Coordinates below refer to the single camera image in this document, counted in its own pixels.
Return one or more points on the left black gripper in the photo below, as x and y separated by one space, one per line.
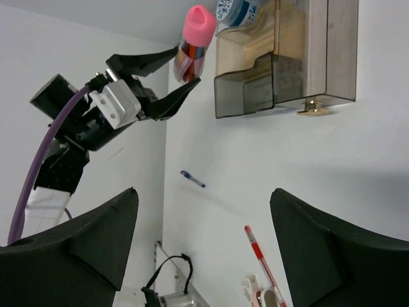
130 68

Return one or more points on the blue ballpoint pen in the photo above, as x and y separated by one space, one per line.
193 179

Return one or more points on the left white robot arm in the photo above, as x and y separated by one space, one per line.
64 160

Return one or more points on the transparent tiered desk organizer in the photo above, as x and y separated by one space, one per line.
244 71

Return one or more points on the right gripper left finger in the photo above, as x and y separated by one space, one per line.
81 262

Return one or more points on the red gel pen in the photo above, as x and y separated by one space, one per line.
259 255

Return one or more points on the pink cap glue stick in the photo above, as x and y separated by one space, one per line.
198 31

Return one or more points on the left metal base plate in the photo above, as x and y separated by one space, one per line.
170 284

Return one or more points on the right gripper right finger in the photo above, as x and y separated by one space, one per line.
331 262

